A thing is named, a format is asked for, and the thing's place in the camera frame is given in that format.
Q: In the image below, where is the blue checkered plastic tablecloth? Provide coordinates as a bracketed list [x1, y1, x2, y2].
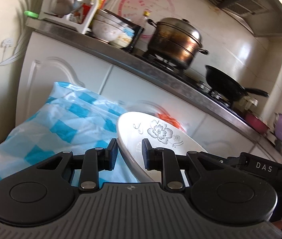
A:
[0, 81, 141, 219]

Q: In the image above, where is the white utensil rack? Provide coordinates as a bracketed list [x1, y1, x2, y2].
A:
[39, 0, 99, 35]

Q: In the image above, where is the gas stove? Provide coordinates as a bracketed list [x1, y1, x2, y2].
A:
[133, 50, 246, 115]

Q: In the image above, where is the orange packet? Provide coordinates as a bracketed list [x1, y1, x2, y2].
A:
[156, 110, 185, 130]

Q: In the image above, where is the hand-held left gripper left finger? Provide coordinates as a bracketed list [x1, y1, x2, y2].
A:
[37, 138, 119, 192]

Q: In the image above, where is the steel steamer pot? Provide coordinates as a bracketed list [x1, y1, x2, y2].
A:
[144, 17, 209, 71]

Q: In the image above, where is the pink wall sticker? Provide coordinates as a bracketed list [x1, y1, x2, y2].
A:
[117, 0, 176, 39]

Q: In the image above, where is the steel ladle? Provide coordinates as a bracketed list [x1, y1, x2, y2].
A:
[68, 0, 91, 13]
[50, 0, 75, 15]

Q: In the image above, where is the large white floral plate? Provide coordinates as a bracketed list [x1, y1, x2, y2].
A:
[116, 112, 207, 183]

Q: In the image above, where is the black wok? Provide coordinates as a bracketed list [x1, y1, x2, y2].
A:
[204, 65, 270, 102]

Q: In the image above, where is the steel kitchen countertop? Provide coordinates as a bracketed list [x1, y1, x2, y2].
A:
[25, 19, 282, 170]

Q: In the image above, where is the black dish rack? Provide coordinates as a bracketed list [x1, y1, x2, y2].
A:
[103, 9, 145, 54]

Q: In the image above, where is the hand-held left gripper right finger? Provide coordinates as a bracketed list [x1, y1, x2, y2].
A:
[141, 138, 222, 192]

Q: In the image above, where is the white cabinet door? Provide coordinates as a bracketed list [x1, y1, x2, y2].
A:
[201, 112, 258, 160]
[19, 31, 113, 110]
[98, 66, 206, 130]

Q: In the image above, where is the red snack packet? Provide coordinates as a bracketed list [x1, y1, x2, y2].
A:
[77, 2, 91, 22]

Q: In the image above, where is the white refrigerator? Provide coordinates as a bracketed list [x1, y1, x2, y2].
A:
[0, 0, 47, 160]

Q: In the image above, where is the white floral bowl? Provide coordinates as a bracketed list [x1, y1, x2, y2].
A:
[92, 20, 122, 44]

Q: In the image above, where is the pink pan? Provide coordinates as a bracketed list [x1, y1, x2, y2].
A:
[244, 112, 270, 133]

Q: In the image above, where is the range hood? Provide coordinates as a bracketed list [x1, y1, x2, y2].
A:
[181, 0, 282, 36]

